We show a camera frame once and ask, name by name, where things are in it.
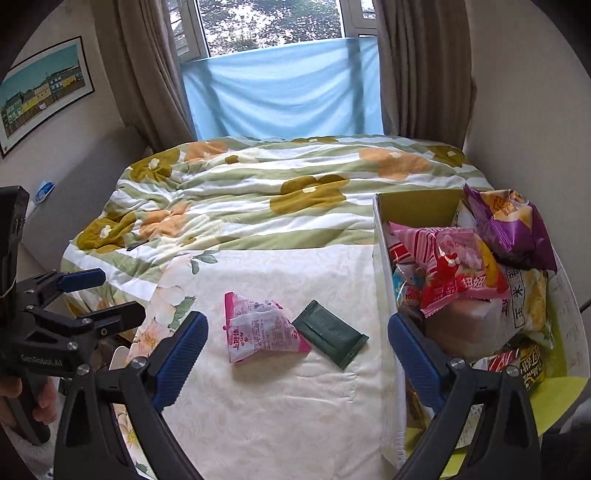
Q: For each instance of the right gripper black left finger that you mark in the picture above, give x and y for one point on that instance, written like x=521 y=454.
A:
x=90 y=444

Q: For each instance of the red pink snack bag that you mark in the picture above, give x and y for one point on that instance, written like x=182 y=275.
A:
x=457 y=264

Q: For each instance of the dark green packet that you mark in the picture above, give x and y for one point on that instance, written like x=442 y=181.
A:
x=330 y=335

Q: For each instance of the pink white snack bag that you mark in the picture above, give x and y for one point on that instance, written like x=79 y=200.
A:
x=252 y=326

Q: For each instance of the purple chip bag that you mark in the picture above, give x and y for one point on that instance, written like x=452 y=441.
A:
x=512 y=227

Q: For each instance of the gold yellow snack bag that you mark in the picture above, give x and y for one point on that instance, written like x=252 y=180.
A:
x=526 y=356

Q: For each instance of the grey-green corn snack bag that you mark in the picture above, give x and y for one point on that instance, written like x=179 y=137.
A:
x=525 y=312

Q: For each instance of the green cardboard snack box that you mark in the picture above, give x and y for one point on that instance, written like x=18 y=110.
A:
x=449 y=419

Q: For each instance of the grey headboard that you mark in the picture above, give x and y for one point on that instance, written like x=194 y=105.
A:
x=76 y=200

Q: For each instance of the blue white item on headboard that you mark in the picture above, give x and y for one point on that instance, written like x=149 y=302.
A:
x=40 y=196

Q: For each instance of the floral green striped quilt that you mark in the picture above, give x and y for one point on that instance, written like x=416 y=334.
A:
x=238 y=193

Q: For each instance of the red white snack bag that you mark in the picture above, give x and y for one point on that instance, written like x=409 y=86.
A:
x=403 y=264

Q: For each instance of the framed houses picture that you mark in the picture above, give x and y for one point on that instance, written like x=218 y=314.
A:
x=39 y=87

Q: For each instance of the left brown curtain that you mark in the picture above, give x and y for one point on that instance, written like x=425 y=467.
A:
x=139 y=56

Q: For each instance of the brown curtain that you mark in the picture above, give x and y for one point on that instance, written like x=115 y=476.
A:
x=139 y=56
x=427 y=88

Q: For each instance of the right brown curtain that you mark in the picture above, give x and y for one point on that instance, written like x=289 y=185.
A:
x=427 y=88

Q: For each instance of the blue window cloth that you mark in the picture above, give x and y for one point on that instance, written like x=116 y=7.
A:
x=320 y=88

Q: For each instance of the window frame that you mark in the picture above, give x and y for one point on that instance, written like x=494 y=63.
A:
x=209 y=28

